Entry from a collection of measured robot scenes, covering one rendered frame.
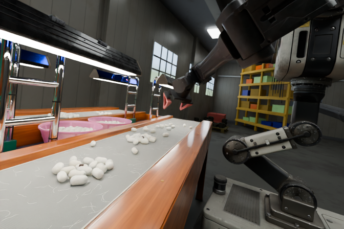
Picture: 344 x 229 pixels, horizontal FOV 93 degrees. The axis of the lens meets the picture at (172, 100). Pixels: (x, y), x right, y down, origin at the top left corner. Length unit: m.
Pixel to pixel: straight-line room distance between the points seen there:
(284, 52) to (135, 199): 0.73
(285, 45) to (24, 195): 0.90
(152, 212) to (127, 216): 0.04
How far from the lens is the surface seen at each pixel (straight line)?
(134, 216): 0.33
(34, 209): 0.42
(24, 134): 0.98
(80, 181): 0.45
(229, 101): 8.98
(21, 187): 0.49
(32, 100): 2.42
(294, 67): 0.80
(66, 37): 0.48
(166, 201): 0.36
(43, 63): 1.11
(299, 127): 0.90
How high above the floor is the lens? 0.96
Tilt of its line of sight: 1 degrees down
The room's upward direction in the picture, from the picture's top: 7 degrees clockwise
